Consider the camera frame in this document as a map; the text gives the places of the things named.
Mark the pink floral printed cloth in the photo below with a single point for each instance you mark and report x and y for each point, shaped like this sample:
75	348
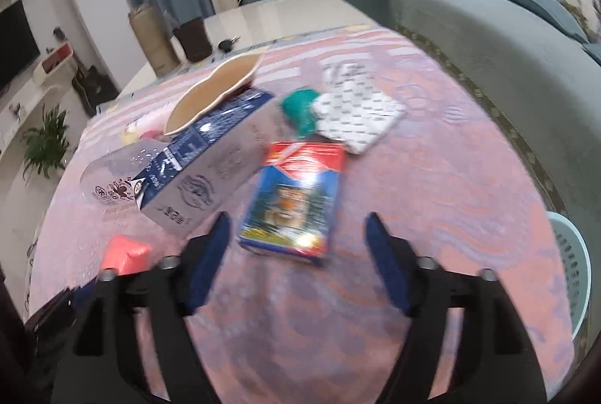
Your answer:
422	178

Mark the white wall shelf unit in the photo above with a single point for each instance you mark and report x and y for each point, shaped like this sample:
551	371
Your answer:
19	103

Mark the black television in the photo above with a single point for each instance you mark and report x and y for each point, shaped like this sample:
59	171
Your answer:
16	47

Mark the bunch of keys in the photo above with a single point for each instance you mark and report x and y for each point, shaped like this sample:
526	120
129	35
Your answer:
229	43

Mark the white refrigerator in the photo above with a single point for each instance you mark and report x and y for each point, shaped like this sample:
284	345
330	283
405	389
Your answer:
94	0

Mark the potted green plant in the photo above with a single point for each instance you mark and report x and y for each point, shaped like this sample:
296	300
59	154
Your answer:
44	146

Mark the beige shell-shaped dish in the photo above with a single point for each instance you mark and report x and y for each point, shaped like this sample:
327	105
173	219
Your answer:
211	94

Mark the dark brown cup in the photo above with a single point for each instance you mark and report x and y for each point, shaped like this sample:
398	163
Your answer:
192	40

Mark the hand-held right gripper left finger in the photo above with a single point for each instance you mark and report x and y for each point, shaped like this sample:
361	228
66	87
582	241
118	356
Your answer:
209	263

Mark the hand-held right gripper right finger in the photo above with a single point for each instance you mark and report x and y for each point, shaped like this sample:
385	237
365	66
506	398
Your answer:
387	258

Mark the orange packet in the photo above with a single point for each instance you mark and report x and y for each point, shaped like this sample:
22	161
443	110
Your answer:
124	254

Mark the blue and white milk carton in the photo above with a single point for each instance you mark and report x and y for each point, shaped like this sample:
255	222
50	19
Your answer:
211	160

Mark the teal wrapper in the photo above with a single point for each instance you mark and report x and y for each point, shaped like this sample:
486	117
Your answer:
300	108

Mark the blue-grey sofa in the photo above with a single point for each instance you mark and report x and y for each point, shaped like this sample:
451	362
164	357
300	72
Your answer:
493	56

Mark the light blue plastic basket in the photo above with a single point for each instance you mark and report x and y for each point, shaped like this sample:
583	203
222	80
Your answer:
575	272

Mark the beige thermos flask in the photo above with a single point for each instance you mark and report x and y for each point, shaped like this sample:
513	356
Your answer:
152	38

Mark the white patterned packet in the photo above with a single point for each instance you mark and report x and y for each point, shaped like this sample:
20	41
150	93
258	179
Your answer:
357	113

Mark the pink and yellow wrapper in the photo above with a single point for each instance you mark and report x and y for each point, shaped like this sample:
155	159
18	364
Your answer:
141	132

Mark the blue and red snack box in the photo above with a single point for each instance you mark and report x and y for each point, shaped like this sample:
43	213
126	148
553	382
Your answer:
291	202

